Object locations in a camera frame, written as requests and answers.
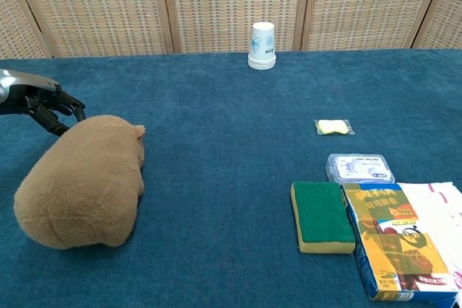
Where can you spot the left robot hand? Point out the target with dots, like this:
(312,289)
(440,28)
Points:
(32,97)

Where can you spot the brown plush toy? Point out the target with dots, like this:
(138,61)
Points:
(81,185)

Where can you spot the blue table cloth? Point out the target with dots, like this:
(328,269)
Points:
(216,163)

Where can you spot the woven folding screen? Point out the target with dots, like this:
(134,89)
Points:
(216,5)

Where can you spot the white paper cup stack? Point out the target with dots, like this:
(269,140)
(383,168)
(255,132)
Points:
(262,46)

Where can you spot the yellow wrapped snack packet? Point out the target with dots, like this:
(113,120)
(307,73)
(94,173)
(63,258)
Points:
(333,126)

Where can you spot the green yellow sponge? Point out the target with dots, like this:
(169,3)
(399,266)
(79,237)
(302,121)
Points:
(321,216)

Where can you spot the clear plastic box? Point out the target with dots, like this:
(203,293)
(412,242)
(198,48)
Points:
(359,168)

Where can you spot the blue yellow snack box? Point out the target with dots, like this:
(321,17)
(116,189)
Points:
(393,243)

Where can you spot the white cloth with pink stripe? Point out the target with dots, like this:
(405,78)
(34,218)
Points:
(431,207)

